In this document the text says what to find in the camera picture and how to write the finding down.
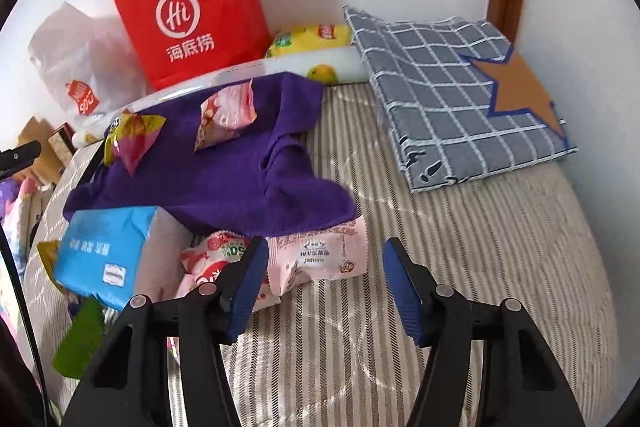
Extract blue tissue pack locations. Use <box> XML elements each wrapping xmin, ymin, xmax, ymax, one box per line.
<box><xmin>52</xmin><ymin>206</ymin><xmax>193</xmax><ymax>310</ymax></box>

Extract grey checked pillow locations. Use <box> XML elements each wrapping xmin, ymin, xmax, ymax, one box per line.
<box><xmin>342</xmin><ymin>5</ymin><xmax>580</xmax><ymax>194</ymax></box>

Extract pale pink snack packet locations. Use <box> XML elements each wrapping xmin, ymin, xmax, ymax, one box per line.
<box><xmin>267</xmin><ymin>216</ymin><xmax>369</xmax><ymax>298</ymax></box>

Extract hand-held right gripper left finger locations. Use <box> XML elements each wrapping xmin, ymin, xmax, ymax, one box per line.
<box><xmin>60</xmin><ymin>236</ymin><xmax>271</xmax><ymax>427</ymax></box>

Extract white plastic bag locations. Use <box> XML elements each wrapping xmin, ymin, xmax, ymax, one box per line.
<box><xmin>27</xmin><ymin>2</ymin><xmax>153</xmax><ymax>132</ymax></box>

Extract yellow pink snack packet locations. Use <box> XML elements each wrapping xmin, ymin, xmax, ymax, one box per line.
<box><xmin>102</xmin><ymin>109</ymin><xmax>167</xmax><ymax>176</ymax></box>

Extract cardboard box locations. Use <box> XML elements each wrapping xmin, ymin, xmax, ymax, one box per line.
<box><xmin>17</xmin><ymin>117</ymin><xmax>76</xmax><ymax>185</ymax></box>

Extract yellow green packet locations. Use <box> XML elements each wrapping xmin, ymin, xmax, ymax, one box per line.
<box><xmin>36</xmin><ymin>239</ymin><xmax>68</xmax><ymax>295</ymax></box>

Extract purple towel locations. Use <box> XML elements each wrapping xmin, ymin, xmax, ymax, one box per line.
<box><xmin>64</xmin><ymin>72</ymin><xmax>358</xmax><ymax>235</ymax></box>

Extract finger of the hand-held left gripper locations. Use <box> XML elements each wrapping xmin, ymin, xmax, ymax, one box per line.
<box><xmin>0</xmin><ymin>141</ymin><xmax>43</xmax><ymax>180</ymax></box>

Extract plush toys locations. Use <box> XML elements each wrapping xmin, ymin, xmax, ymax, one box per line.
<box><xmin>0</xmin><ymin>177</ymin><xmax>53</xmax><ymax>308</ymax></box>

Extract white red lychee snack packet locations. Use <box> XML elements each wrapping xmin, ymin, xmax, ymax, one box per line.
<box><xmin>175</xmin><ymin>231</ymin><xmax>273</xmax><ymax>313</ymax></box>

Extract rolled fruit print mat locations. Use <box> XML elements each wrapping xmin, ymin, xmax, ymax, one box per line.
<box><xmin>72</xmin><ymin>47</ymin><xmax>371</xmax><ymax>145</ymax></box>

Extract yellow snack bag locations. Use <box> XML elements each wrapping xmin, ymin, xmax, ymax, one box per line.
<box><xmin>265</xmin><ymin>23</ymin><xmax>353</xmax><ymax>60</ymax></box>

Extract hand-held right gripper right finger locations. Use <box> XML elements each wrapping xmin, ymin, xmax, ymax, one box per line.
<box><xmin>382</xmin><ymin>237</ymin><xmax>586</xmax><ymax>427</ymax></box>

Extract black pole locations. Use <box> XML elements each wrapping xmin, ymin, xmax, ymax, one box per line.
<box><xmin>0</xmin><ymin>227</ymin><xmax>53</xmax><ymax>427</ymax></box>

